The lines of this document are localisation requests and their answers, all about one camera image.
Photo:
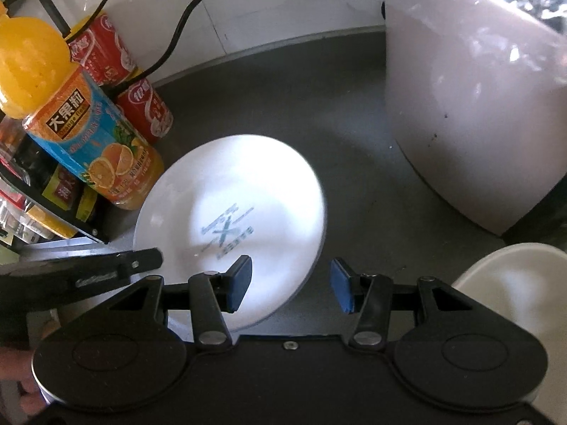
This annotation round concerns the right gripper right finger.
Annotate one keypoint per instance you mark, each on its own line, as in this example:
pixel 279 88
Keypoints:
pixel 367 296

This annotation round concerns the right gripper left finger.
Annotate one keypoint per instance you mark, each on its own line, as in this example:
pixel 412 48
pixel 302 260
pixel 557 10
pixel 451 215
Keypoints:
pixel 212 295

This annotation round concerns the small white Bakery plate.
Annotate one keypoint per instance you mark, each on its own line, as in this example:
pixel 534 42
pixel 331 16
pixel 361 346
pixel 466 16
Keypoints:
pixel 238 195

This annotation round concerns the white ceramic bowl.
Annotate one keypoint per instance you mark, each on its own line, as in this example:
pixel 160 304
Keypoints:
pixel 525 283

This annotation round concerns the black metal kitchen shelf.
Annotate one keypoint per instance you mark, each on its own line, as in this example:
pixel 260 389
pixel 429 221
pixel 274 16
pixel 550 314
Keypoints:
pixel 24 204

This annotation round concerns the person's left hand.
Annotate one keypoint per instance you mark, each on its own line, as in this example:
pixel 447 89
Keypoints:
pixel 16 366

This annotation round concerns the soy sauce bottle yellow label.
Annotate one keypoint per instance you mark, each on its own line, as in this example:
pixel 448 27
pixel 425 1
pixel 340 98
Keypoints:
pixel 54 183

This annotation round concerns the orange juice bottle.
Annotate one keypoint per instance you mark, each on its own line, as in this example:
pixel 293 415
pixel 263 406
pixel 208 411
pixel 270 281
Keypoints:
pixel 71 118

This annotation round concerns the red soda can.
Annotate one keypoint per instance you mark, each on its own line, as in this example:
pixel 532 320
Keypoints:
pixel 101 51
pixel 146 111

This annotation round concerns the silver black rice cooker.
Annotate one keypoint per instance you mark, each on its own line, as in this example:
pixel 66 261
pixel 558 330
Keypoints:
pixel 476 95

